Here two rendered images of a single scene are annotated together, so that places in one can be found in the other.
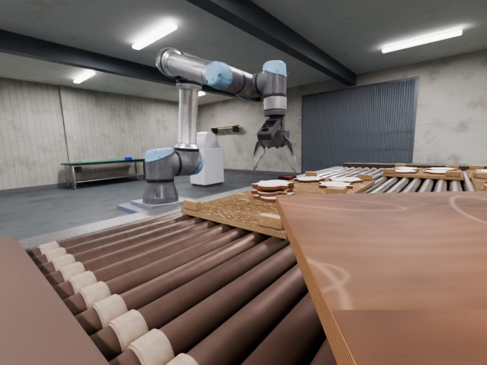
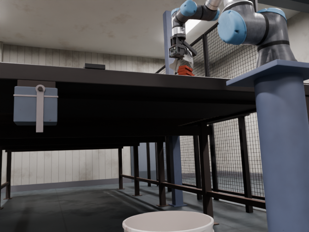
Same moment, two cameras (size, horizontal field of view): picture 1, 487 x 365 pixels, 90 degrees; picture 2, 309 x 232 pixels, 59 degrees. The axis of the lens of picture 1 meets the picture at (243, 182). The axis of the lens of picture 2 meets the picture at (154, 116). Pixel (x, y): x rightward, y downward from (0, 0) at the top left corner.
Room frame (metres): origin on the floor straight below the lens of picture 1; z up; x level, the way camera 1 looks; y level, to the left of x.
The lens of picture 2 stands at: (2.17, 0.43, 0.58)
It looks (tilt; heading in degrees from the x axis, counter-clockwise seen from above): 8 degrees up; 208
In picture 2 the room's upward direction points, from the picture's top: 2 degrees counter-clockwise
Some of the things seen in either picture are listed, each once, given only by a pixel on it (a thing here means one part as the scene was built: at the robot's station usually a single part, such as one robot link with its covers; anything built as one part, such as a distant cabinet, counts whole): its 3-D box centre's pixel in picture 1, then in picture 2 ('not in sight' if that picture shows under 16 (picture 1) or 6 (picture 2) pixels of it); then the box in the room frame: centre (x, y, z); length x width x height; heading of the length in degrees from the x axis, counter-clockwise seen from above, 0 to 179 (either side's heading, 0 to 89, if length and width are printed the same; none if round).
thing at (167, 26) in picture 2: not in sight; (172, 104); (-0.87, -0.95, 1.20); 0.17 x 0.17 x 2.40; 50
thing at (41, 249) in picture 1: (283, 187); not in sight; (1.19, -0.20, 0.90); 1.95 x 0.05 x 0.05; 140
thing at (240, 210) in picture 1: (269, 204); not in sight; (0.74, -0.08, 0.93); 0.41 x 0.35 x 0.02; 141
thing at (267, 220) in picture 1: (272, 221); not in sight; (0.50, -0.06, 0.95); 0.06 x 0.02 x 0.03; 51
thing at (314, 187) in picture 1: (321, 185); not in sight; (1.06, -0.34, 0.93); 0.41 x 0.35 x 0.02; 141
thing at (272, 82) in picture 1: (273, 80); (178, 20); (0.84, -0.11, 1.32); 0.09 x 0.08 x 0.11; 48
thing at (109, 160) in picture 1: (109, 170); not in sight; (7.87, 4.36, 0.42); 2.35 x 0.93 x 0.85; 140
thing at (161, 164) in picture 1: (161, 163); (268, 29); (1.06, 0.36, 1.05); 0.13 x 0.12 x 0.14; 138
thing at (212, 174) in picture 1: (206, 158); not in sight; (7.01, 1.04, 0.76); 0.77 x 0.66 x 1.52; 139
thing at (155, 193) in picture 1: (160, 189); (274, 58); (1.05, 0.37, 0.93); 0.15 x 0.15 x 0.10
